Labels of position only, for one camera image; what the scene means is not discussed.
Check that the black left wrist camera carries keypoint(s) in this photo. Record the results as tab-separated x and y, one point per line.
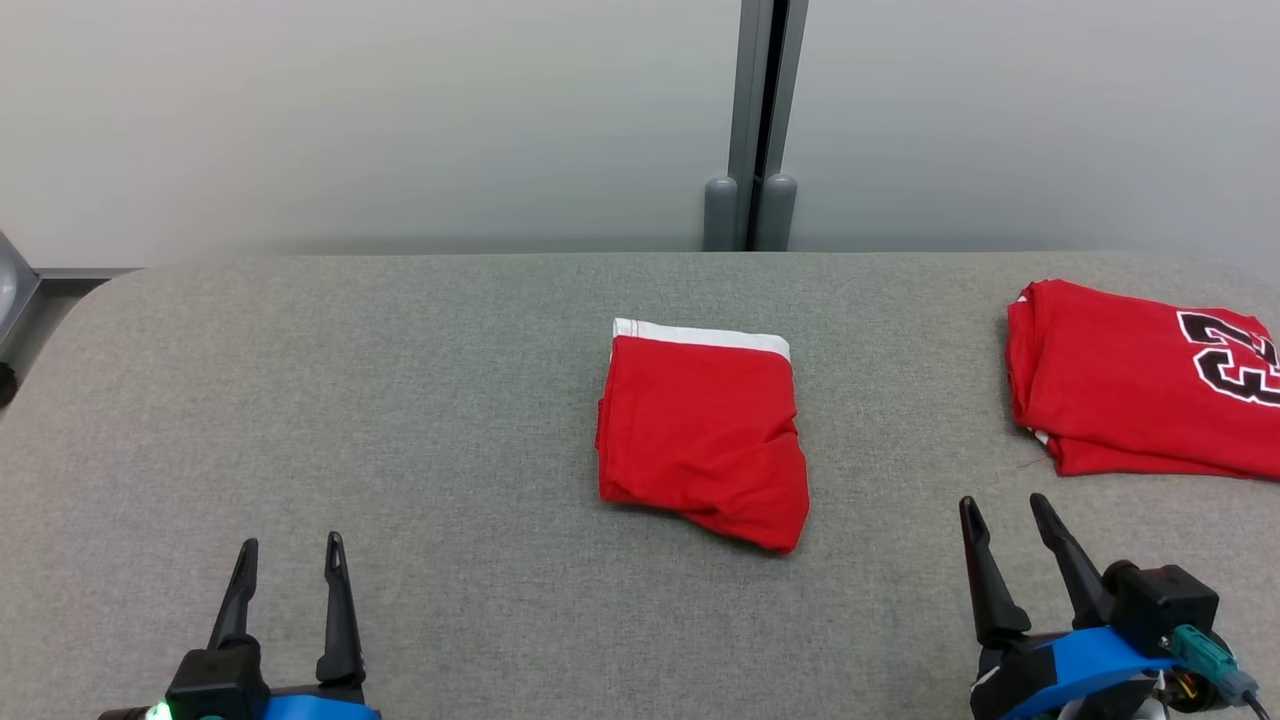
215	685

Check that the grey metal frame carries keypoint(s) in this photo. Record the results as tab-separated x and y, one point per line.
15	290

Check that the red shorts with white stripes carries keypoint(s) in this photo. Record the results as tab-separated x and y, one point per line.
700	430

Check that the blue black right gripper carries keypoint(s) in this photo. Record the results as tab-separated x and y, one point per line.
1080	670

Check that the black caster wheel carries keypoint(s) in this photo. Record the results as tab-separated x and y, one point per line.
6	385

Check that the red T-shirt with white sleeves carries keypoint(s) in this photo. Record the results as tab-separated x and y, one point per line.
1110	380

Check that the grey door frame strip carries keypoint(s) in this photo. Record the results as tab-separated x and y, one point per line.
752	90

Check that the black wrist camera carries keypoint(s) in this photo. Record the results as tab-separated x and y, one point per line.
1165	605
215	685

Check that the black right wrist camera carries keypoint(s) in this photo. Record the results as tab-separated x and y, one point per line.
1165	605

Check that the grey rounded post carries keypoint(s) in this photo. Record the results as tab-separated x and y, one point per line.
720	215
777	215

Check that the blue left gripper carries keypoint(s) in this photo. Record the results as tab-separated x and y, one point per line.
320	705

